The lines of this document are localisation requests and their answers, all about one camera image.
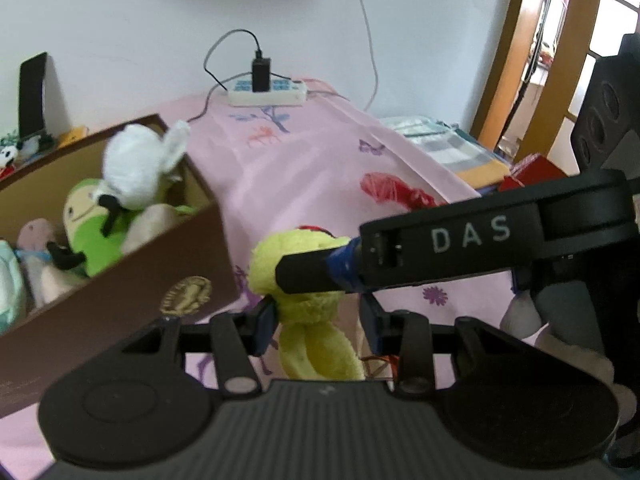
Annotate yellow plush toy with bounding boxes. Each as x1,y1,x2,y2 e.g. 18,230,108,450
247,229,366,382

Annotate brown cardboard box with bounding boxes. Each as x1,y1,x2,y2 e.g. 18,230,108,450
1,128,239,416

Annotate white plush toy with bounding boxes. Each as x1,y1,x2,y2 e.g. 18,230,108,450
93,120,191,211

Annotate white gloved right hand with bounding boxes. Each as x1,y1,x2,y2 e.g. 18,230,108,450
500,292,637,424

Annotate red box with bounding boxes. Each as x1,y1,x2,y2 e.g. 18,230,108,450
498,154,567,192

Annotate pink deer-print bedsheet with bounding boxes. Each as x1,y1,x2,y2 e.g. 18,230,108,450
1,94,513,479

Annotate plaid folded blanket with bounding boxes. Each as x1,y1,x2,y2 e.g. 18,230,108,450
380,115,510,191

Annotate white power strip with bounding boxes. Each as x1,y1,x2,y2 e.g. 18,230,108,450
227,78,308,107

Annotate pink plush toy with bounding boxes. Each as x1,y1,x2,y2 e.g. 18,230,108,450
16,218,87,310

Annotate green avocado plush toy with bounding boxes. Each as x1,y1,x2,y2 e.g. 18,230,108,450
48,178,142,278

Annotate black charger plug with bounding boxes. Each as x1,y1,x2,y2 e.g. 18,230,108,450
250,49,271,93

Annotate light blue plush toy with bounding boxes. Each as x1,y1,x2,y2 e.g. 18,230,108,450
0,240,27,334

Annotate yellow book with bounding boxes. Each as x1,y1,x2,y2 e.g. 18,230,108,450
58,126,89,148

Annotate small panda plush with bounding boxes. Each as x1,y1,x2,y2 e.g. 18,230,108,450
0,142,22,171

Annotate black smartphone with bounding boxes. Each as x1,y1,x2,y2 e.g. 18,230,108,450
18,52,48,141

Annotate wooden door frame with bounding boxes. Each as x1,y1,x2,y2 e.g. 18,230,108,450
471,0,639,174

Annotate black charger cable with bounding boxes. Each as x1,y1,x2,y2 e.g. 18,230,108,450
186,28,264,124

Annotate white wall cable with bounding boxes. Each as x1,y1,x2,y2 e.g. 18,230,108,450
351,0,380,113

